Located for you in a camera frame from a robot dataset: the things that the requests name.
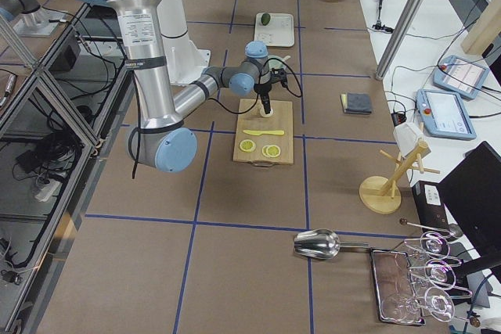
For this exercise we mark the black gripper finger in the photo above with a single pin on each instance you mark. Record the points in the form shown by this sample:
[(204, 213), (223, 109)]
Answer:
[(265, 103)]

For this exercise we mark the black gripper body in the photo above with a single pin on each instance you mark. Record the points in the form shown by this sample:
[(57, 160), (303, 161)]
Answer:
[(263, 87)]

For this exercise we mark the white steamed bun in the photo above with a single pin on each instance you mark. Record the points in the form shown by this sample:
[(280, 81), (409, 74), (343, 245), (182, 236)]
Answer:
[(268, 114)]

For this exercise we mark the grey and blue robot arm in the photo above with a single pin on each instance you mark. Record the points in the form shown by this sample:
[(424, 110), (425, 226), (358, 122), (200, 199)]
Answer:
[(160, 139)]

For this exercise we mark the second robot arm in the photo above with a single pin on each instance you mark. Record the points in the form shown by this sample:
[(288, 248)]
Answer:
[(34, 20)]

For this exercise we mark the light green bowl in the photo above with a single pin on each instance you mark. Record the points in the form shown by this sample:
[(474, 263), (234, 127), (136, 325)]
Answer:
[(277, 62)]

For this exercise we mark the yellow plastic knife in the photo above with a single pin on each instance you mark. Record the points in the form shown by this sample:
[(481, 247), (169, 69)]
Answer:
[(263, 132)]

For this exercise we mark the wooden cutting board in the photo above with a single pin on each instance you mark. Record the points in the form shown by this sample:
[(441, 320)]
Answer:
[(262, 139)]

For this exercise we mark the lower lemon slice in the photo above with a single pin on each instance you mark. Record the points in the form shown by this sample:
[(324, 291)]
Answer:
[(247, 146)]

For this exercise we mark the cream bear tray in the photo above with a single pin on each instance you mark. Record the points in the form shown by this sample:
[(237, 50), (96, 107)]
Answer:
[(279, 32)]

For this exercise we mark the green avocado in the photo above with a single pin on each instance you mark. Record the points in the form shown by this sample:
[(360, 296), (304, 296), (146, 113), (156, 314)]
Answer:
[(265, 19)]

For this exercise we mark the folded grey and yellow cloth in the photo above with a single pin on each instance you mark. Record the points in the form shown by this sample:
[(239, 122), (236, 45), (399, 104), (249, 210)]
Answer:
[(356, 103)]

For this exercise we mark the white mug on stand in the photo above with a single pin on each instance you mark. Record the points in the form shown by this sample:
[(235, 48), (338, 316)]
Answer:
[(407, 136)]

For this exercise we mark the wooden mug tree stand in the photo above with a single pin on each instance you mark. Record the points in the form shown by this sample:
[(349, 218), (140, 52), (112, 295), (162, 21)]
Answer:
[(380, 194)]

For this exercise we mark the shiny metal scoop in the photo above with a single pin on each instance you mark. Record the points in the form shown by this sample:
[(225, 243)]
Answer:
[(323, 244)]

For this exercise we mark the near teach pendant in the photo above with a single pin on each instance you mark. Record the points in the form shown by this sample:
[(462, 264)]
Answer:
[(444, 115)]

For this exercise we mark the teach pendant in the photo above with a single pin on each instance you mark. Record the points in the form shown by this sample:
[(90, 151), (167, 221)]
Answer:
[(444, 115), (464, 77)]

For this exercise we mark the far teach pendant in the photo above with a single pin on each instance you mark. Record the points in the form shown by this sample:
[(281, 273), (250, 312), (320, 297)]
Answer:
[(464, 77)]

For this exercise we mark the wine glass far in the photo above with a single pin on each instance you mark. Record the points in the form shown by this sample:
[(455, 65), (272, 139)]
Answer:
[(430, 244)]

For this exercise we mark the wine glass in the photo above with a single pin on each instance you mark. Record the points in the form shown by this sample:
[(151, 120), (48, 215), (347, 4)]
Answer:
[(433, 273), (407, 308), (430, 244)]

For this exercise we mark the black monitor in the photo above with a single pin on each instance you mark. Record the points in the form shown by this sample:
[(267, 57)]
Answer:
[(471, 193)]

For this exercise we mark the dark rectangular tray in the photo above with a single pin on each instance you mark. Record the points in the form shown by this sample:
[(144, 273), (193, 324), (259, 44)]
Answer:
[(390, 276)]

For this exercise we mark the wine glass middle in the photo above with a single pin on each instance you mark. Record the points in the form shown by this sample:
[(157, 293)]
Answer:
[(433, 273)]

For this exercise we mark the wine glass near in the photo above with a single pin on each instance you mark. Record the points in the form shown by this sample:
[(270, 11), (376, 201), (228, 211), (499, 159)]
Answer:
[(407, 308)]

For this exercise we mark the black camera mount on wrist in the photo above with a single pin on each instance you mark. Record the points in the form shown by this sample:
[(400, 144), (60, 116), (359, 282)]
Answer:
[(279, 76)]

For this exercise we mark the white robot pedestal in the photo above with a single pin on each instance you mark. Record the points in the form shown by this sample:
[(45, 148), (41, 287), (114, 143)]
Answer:
[(185, 61)]

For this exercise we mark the aluminium frame post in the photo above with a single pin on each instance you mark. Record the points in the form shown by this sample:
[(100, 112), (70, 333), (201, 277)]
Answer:
[(408, 13)]

